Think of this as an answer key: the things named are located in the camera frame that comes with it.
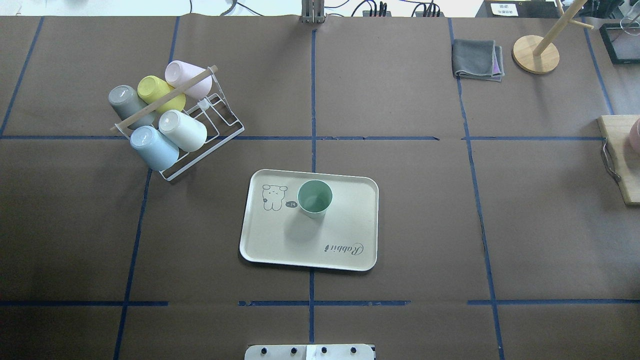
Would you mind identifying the green cup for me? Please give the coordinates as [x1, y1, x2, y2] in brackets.
[297, 179, 333, 219]

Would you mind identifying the beige rabbit tray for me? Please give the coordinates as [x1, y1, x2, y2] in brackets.
[238, 169, 379, 272]

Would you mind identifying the cream white cup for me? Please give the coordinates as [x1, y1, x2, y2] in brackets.
[158, 109, 207, 152]

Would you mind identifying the light blue cup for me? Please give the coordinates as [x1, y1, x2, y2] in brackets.
[129, 125, 179, 171]

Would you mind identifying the pink cup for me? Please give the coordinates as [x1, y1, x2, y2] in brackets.
[164, 60, 213, 101]

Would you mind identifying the yellow cup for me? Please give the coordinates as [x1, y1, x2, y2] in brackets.
[136, 75, 186, 116]

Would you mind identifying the grey cup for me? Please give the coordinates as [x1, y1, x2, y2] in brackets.
[108, 85, 157, 131]

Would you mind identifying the black metal tray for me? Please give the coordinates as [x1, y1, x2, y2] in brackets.
[599, 23, 640, 65]

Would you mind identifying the grey folded cloth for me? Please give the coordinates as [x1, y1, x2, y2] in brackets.
[451, 38, 505, 82]

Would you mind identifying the wooden mug tree stand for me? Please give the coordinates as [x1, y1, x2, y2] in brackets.
[511, 0, 594, 75]

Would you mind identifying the black box with label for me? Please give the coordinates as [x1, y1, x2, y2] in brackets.
[475, 0, 560, 19]

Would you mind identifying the wooden cutting board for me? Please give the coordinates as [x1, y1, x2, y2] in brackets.
[597, 114, 640, 206]

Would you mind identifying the pink ice bowl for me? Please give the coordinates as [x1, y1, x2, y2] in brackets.
[628, 118, 640, 155]

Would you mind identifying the white wire cup rack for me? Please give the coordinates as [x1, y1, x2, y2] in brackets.
[112, 66, 244, 182]

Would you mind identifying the aluminium frame post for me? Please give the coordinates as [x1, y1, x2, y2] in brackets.
[301, 0, 326, 24]

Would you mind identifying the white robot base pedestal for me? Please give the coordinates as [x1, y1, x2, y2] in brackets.
[244, 343, 377, 360]

